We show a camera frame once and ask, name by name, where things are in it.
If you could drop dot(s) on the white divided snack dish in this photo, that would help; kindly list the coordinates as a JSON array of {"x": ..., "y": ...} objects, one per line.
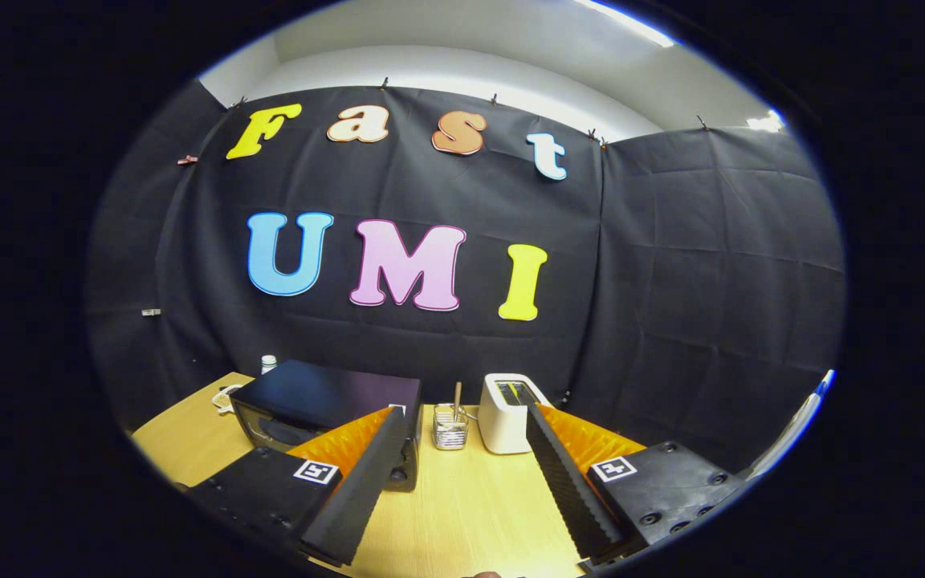
[{"x": 227, "y": 397}]

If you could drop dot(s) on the white bottle green cap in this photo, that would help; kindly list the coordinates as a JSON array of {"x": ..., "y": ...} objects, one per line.
[{"x": 269, "y": 365}]

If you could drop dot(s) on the black toaster oven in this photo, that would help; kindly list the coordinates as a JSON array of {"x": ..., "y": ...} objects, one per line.
[{"x": 310, "y": 393}]

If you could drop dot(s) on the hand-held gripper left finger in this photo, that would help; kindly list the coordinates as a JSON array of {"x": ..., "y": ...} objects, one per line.
[{"x": 366, "y": 482}]

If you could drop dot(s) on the ceiling light strip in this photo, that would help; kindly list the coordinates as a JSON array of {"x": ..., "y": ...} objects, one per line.
[{"x": 766, "y": 122}]

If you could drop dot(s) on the wooden stick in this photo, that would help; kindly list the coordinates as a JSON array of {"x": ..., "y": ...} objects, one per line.
[{"x": 457, "y": 395}]

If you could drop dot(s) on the white toaster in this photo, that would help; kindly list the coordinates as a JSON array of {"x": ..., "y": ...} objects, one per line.
[{"x": 499, "y": 425}]

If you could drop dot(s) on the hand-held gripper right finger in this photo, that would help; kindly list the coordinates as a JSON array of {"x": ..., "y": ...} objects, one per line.
[{"x": 563, "y": 482}]

